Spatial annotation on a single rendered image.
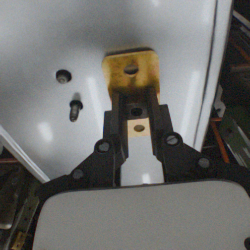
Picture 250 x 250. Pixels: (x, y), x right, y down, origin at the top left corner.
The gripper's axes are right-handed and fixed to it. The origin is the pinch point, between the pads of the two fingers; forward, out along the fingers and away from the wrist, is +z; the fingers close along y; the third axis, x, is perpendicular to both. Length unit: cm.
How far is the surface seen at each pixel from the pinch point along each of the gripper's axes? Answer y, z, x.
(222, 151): 12.9, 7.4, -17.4
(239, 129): 9.3, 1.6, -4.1
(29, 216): -19.1, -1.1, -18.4
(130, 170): -1.8, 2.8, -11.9
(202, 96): 5.5, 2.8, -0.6
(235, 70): 12.2, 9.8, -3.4
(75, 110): -4.7, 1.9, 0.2
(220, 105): 25, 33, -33
